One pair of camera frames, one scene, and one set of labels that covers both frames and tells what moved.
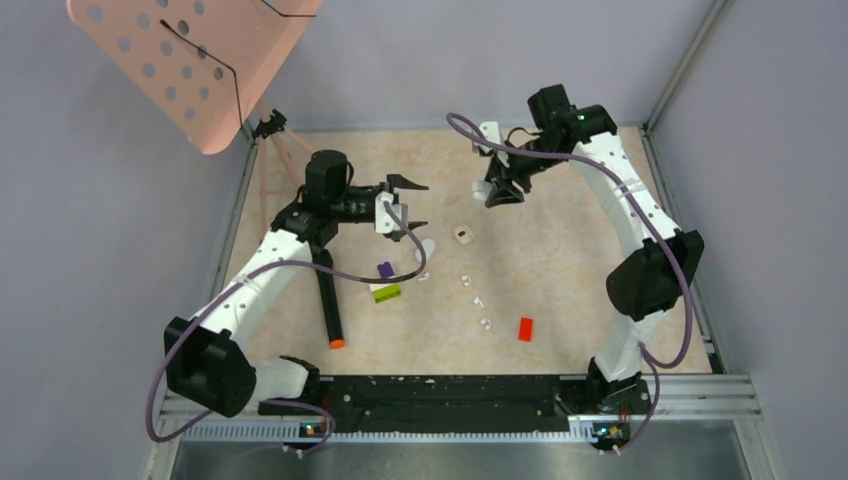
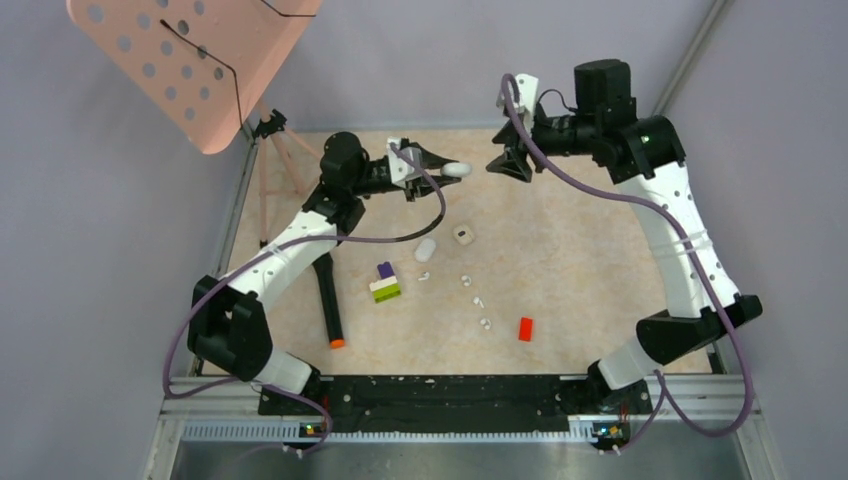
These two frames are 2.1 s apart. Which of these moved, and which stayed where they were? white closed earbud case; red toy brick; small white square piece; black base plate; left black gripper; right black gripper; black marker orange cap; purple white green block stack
Moved: right black gripper; left black gripper
Stayed: white closed earbud case; black marker orange cap; small white square piece; purple white green block stack; red toy brick; black base plate
